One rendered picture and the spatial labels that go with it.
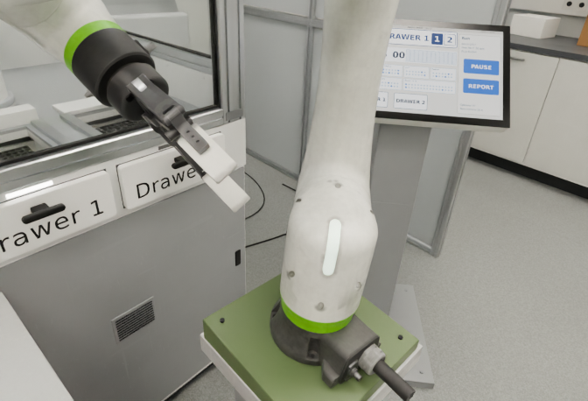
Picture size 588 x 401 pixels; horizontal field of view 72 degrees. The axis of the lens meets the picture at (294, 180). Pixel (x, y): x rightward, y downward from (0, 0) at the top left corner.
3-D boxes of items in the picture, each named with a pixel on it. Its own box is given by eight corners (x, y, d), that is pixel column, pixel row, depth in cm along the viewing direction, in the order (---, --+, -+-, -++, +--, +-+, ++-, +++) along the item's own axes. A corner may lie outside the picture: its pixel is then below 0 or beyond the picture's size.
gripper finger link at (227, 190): (200, 178, 58) (202, 179, 59) (234, 212, 57) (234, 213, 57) (217, 164, 59) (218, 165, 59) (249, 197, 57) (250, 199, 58)
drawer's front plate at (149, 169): (226, 170, 113) (224, 133, 108) (128, 210, 94) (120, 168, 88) (221, 168, 114) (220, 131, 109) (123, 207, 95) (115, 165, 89)
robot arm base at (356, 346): (429, 383, 63) (440, 360, 60) (366, 447, 54) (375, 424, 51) (314, 281, 79) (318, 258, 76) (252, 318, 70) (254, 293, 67)
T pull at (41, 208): (66, 209, 79) (65, 204, 78) (24, 225, 74) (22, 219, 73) (59, 202, 81) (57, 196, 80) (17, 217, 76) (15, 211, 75)
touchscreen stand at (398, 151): (432, 389, 148) (522, 123, 98) (309, 374, 151) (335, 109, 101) (411, 290, 191) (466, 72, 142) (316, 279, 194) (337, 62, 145)
